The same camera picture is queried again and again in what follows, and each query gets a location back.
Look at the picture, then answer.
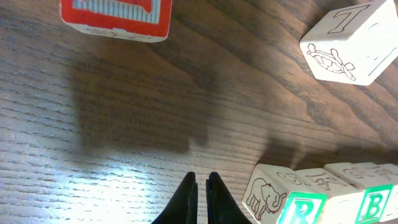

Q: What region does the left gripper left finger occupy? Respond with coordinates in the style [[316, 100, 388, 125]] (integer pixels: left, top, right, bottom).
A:
[[152, 172, 198, 224]]

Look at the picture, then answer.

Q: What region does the red E block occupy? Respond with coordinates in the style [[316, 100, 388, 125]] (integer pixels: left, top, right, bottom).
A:
[[60, 0, 172, 43]]

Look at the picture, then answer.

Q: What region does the green R block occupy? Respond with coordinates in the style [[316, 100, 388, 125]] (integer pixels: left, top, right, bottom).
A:
[[242, 164, 327, 224]]

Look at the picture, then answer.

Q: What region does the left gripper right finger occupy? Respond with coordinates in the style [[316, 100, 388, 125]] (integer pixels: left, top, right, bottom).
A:
[[206, 172, 251, 224]]

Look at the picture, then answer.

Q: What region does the yellow block beside R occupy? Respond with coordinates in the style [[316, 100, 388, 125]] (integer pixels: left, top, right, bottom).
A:
[[299, 0, 397, 86]]

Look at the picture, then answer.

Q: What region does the green B block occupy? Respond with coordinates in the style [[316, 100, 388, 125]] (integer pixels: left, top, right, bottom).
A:
[[324, 162, 392, 223]]

